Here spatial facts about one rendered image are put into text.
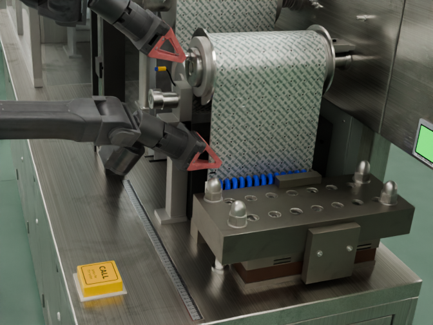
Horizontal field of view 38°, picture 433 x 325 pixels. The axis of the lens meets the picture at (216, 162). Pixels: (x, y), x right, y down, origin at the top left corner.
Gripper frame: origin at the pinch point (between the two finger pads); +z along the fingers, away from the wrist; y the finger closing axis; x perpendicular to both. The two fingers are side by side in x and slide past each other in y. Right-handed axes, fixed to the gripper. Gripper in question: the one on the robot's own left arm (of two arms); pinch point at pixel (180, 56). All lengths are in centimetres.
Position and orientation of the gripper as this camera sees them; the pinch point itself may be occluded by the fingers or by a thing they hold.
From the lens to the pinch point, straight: 121.3
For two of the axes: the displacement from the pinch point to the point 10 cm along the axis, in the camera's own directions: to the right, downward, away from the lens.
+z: 7.1, 4.7, 5.3
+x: 6.2, -7.7, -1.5
